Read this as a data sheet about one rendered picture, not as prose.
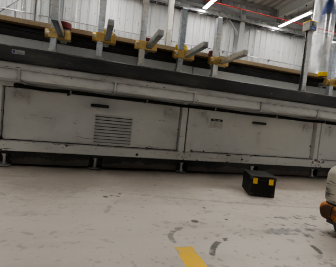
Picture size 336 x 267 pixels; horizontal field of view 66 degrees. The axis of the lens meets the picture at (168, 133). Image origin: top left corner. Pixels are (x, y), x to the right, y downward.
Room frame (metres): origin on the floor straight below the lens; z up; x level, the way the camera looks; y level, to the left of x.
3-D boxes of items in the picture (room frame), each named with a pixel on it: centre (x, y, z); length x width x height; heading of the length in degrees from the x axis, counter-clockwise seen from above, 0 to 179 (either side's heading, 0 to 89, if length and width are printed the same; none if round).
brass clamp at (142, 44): (1.64, 0.19, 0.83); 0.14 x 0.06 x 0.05; 107
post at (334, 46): (2.07, -1.22, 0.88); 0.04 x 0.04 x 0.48; 17
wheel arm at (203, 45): (1.63, -0.09, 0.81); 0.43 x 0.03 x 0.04; 17
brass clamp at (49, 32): (1.49, 0.67, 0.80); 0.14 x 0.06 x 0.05; 107
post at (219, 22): (1.78, -0.27, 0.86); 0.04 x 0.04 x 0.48; 17
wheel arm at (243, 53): (1.71, -0.33, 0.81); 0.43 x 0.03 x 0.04; 17
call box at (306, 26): (1.99, -0.97, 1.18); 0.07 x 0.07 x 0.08; 17
